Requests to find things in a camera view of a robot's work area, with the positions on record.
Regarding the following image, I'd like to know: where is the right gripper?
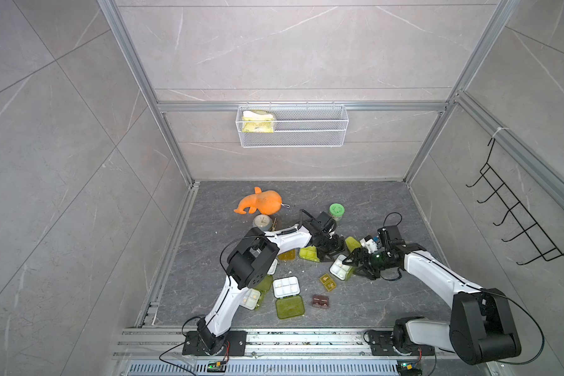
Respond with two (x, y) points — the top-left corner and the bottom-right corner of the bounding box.
(342, 247), (393, 278)

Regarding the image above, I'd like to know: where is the green lid six-cell pillbox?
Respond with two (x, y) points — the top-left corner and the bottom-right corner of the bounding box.
(299, 246), (321, 263)

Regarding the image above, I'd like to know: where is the small green pillbox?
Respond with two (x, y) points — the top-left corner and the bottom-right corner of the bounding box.
(345, 237), (361, 253)

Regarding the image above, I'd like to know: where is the small yellow clear pillbox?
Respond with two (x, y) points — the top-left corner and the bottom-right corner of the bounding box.
(319, 274), (337, 291)

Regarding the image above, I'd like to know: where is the amber lid small pillbox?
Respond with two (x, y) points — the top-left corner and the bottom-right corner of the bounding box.
(277, 249), (296, 262)

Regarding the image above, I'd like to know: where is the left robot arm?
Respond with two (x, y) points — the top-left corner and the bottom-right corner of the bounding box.
(183, 209), (346, 356)

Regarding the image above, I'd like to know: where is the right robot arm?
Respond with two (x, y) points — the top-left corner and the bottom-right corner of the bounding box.
(343, 225), (522, 366)

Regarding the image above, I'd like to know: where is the green lidded jar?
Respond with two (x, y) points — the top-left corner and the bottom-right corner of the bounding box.
(329, 203), (346, 222)

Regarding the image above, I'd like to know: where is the dark red small pillbox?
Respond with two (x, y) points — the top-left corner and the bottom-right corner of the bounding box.
(311, 295), (330, 310)

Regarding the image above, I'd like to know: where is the orange whale toy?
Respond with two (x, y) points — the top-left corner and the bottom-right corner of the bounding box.
(233, 186), (282, 216)

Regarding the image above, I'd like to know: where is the left green four-cell pillbox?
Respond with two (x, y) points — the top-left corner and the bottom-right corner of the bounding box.
(255, 259), (278, 295)

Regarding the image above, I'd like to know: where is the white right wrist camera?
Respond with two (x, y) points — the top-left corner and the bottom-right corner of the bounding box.
(360, 235), (379, 254)

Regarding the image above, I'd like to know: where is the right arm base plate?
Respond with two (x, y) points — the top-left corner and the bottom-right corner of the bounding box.
(363, 329), (436, 357)

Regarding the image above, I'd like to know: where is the white wire wall basket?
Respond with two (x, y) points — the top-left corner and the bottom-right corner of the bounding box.
(235, 104), (349, 148)

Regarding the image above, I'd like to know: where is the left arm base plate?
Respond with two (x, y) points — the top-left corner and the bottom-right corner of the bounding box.
(182, 331), (247, 357)

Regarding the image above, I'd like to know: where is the black wall hook rack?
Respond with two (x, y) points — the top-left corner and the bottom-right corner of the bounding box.
(466, 138), (564, 266)

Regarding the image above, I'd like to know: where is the metal base rail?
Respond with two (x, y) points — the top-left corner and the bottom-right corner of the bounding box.
(105, 327), (510, 375)

